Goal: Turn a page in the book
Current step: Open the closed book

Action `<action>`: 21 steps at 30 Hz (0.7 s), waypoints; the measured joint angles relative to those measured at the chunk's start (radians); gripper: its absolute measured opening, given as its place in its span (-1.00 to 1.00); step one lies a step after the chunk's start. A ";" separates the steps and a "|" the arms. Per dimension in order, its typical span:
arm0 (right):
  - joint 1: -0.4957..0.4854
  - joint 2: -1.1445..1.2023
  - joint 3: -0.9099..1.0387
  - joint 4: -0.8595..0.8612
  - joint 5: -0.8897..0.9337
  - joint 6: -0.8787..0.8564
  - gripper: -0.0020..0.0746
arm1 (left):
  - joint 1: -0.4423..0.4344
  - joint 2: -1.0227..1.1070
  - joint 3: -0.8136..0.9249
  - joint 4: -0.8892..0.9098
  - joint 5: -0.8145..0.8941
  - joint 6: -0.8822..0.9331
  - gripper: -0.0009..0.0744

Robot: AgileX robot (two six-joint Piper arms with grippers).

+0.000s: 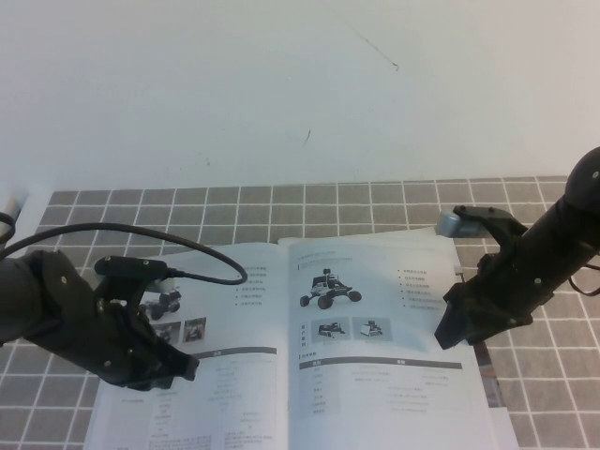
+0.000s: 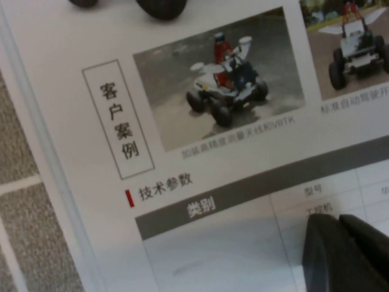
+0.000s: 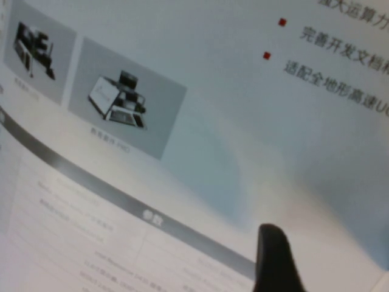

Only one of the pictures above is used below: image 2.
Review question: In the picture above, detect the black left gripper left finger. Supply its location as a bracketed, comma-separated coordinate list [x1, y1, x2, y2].
[301, 213, 389, 292]

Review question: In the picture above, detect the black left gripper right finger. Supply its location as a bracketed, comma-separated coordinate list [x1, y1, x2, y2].
[338, 214, 389, 273]

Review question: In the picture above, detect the white product catalogue book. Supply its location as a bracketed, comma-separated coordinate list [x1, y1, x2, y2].
[0, 0, 389, 292]

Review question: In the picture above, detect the grey white-checked tablecloth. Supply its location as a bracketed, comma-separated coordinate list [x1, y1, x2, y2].
[0, 69, 84, 292]

